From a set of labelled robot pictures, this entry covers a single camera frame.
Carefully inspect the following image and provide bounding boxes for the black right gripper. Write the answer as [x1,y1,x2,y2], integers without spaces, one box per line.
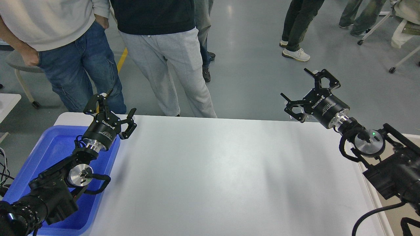
[281,68,351,129]

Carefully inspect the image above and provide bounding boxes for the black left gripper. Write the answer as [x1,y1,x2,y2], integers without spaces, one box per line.
[82,88,137,152]

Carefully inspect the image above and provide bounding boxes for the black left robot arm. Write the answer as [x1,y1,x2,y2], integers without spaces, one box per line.
[1,90,137,236]

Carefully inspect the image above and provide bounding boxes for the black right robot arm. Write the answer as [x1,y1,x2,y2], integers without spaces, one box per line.
[281,69,420,236]

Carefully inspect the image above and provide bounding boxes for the blue plastic bin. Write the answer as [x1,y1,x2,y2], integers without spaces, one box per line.
[1,126,120,236]

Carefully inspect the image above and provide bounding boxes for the person in white sneakers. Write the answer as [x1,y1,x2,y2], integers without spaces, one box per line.
[279,0,324,62]

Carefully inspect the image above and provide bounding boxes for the person in olive trousers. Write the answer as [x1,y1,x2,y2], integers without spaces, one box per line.
[338,0,386,36]

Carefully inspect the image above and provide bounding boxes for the person in blue jeans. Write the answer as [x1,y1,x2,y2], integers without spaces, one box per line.
[0,0,126,114]

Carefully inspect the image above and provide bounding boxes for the person in grey sweatpants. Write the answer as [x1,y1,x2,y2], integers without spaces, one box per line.
[110,0,217,118]

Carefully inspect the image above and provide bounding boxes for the white side table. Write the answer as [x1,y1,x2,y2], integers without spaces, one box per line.
[0,93,21,123]

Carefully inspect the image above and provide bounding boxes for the white chair behind people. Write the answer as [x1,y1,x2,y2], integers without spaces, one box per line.
[5,50,43,109]

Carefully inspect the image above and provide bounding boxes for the white rolling chair right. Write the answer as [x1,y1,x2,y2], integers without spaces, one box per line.
[357,0,420,74]

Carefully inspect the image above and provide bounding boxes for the beige plastic bin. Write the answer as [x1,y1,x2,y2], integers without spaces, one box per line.
[348,130,420,236]

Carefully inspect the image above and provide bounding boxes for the person in dark jeans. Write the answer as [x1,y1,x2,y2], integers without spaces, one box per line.
[194,0,216,83]

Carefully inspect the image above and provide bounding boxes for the black cables at left edge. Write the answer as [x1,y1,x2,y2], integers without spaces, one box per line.
[0,148,15,189]

